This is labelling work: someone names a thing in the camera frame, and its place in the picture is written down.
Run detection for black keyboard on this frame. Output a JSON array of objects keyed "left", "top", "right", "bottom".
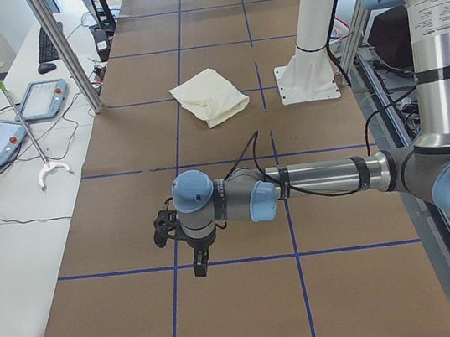
[{"left": 38, "top": 28, "right": 60, "bottom": 64}]

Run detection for aluminium frame post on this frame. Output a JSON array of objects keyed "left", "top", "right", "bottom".
[{"left": 25, "top": 0, "right": 102, "bottom": 114}]

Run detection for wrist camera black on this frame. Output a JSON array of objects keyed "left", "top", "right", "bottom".
[{"left": 153, "top": 197, "right": 184, "bottom": 248}]

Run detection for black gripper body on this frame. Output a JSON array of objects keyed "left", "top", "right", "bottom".
[{"left": 187, "top": 236, "right": 213, "bottom": 267}]

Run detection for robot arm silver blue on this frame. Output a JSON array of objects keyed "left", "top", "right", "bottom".
[{"left": 169, "top": 0, "right": 450, "bottom": 277}]

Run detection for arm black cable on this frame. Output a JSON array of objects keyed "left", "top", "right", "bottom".
[{"left": 203, "top": 115, "right": 367, "bottom": 230}]

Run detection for black computer mouse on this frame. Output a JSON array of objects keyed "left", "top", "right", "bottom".
[{"left": 37, "top": 62, "right": 56, "bottom": 75}]

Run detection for reacher grabber stick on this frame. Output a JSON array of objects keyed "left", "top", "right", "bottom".
[{"left": 0, "top": 80, "right": 74, "bottom": 191}]

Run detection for far teach pendant blue grey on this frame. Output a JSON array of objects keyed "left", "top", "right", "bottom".
[{"left": 19, "top": 79, "right": 68, "bottom": 122}]

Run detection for cream long-sleeve cat shirt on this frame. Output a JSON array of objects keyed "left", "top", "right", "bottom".
[{"left": 169, "top": 68, "right": 250, "bottom": 128}]

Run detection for white camera mast base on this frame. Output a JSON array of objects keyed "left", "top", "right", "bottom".
[{"left": 274, "top": 0, "right": 341, "bottom": 105}]

